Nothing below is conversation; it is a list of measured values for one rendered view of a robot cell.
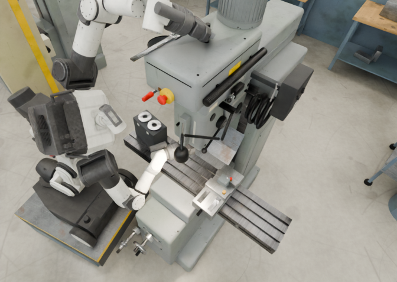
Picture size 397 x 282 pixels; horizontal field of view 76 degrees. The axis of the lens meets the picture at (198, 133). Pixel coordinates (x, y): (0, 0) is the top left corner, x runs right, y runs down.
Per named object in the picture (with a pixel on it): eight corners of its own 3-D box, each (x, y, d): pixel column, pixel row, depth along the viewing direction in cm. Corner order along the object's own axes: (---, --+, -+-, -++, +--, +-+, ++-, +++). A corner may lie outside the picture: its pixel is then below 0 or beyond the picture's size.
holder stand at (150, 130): (154, 152, 180) (152, 135, 164) (135, 134, 189) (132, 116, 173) (167, 143, 186) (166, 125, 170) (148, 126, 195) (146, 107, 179)
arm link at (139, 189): (159, 178, 139) (142, 211, 136) (147, 171, 145) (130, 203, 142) (147, 172, 131) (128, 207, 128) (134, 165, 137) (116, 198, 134)
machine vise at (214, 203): (210, 221, 152) (212, 214, 143) (191, 205, 157) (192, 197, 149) (242, 181, 170) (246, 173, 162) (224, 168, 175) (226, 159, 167)
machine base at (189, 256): (189, 274, 216) (189, 268, 200) (138, 229, 236) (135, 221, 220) (256, 177, 280) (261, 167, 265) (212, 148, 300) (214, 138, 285)
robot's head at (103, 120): (107, 134, 110) (120, 133, 105) (92, 116, 104) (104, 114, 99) (116, 124, 114) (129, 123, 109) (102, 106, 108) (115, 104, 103)
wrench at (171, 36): (136, 63, 86) (135, 61, 86) (127, 58, 88) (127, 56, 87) (182, 36, 99) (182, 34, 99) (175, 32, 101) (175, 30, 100)
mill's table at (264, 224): (271, 255, 150) (275, 251, 144) (124, 145, 191) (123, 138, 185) (288, 224, 162) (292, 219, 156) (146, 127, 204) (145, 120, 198)
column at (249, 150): (228, 206, 256) (276, 87, 136) (191, 180, 272) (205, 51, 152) (252, 172, 283) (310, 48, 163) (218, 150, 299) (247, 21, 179)
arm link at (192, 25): (186, 33, 99) (161, 23, 91) (198, 10, 95) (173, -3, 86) (202, 51, 93) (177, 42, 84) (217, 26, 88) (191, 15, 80)
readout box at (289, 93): (285, 123, 125) (300, 91, 109) (268, 114, 129) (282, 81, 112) (300, 101, 136) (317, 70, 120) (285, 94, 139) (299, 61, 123)
